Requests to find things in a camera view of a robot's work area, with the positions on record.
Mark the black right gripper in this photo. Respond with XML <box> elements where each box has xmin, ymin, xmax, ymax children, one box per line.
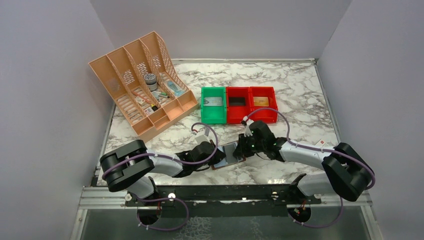
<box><xmin>233</xmin><ymin>131</ymin><xmax>266</xmax><ymax>157</ymax></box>

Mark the brown leather card holder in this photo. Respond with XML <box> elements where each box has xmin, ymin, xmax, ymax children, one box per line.
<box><xmin>211</xmin><ymin>141</ymin><xmax>246</xmax><ymax>170</ymax></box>

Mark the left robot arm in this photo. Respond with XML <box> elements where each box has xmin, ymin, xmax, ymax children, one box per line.
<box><xmin>99</xmin><ymin>140</ymin><xmax>226</xmax><ymax>206</ymax></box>

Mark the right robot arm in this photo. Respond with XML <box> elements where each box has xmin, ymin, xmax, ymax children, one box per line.
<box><xmin>233</xmin><ymin>119</ymin><xmax>375</xmax><ymax>204</ymax></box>

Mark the silver card in green bin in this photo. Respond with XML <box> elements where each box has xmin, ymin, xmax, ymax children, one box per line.
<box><xmin>203</xmin><ymin>96</ymin><xmax>223</xmax><ymax>107</ymax></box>

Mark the black card in red bin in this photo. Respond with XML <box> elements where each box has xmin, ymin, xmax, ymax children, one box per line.
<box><xmin>228</xmin><ymin>97</ymin><xmax>246</xmax><ymax>107</ymax></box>

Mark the gold card in red bin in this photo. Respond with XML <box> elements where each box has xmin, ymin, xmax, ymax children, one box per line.
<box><xmin>253</xmin><ymin>96</ymin><xmax>270</xmax><ymax>107</ymax></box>

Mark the red plastic bin middle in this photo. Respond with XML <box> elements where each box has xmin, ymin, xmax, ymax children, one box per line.
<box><xmin>226</xmin><ymin>86</ymin><xmax>251</xmax><ymax>125</ymax></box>

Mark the red plastic bin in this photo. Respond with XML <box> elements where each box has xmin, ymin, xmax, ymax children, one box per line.
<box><xmin>250</xmin><ymin>86</ymin><xmax>278</xmax><ymax>124</ymax></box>
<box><xmin>226</xmin><ymin>86</ymin><xmax>251</xmax><ymax>125</ymax></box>

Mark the red plastic bin right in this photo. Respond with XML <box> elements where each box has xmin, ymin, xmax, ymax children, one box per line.
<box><xmin>250</xmin><ymin>86</ymin><xmax>278</xmax><ymax>124</ymax></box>

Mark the green plastic bin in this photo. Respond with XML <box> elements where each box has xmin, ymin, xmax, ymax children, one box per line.
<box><xmin>200</xmin><ymin>86</ymin><xmax>227</xmax><ymax>125</ymax></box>

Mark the blue packet in organizer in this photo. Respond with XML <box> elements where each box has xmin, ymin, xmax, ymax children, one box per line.
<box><xmin>166</xmin><ymin>80</ymin><xmax>185</xmax><ymax>97</ymax></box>

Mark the red pencil in organizer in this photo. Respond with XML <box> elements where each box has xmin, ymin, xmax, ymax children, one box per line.
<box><xmin>131</xmin><ymin>90</ymin><xmax>151</xmax><ymax>106</ymax></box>

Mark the peach plastic file organizer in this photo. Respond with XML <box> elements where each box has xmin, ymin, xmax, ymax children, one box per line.
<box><xmin>89</xmin><ymin>31</ymin><xmax>199</xmax><ymax>142</ymax></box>

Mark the silver round tin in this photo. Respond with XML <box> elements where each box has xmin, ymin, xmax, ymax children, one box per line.
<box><xmin>143</xmin><ymin>73</ymin><xmax>158</xmax><ymax>92</ymax></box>

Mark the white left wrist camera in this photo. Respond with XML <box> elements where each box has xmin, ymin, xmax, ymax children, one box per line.
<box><xmin>194</xmin><ymin>128</ymin><xmax>211</xmax><ymax>144</ymax></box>

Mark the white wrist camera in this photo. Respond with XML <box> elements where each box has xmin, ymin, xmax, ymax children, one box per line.
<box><xmin>194</xmin><ymin>128</ymin><xmax>211</xmax><ymax>144</ymax></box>
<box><xmin>241</xmin><ymin>118</ymin><xmax>254</xmax><ymax>137</ymax></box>

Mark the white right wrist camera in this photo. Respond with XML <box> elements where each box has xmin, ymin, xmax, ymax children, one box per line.
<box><xmin>241</xmin><ymin>118</ymin><xmax>254</xmax><ymax>137</ymax></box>

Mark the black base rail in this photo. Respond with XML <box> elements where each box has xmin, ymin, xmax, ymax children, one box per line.
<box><xmin>125</xmin><ymin>175</ymin><xmax>321</xmax><ymax>218</ymax></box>

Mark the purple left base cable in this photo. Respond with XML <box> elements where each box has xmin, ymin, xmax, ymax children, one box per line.
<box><xmin>136</xmin><ymin>196</ymin><xmax>190</xmax><ymax>232</ymax></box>

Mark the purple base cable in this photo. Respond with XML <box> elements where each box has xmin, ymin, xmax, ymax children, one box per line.
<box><xmin>136</xmin><ymin>196</ymin><xmax>190</xmax><ymax>232</ymax></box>
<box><xmin>286</xmin><ymin>197</ymin><xmax>345</xmax><ymax>230</ymax></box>

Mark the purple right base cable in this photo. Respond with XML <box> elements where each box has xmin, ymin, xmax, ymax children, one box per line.
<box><xmin>286</xmin><ymin>197</ymin><xmax>345</xmax><ymax>230</ymax></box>

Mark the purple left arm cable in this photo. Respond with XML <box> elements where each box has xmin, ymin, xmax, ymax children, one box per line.
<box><xmin>101</xmin><ymin>122</ymin><xmax>220</xmax><ymax>181</ymax></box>

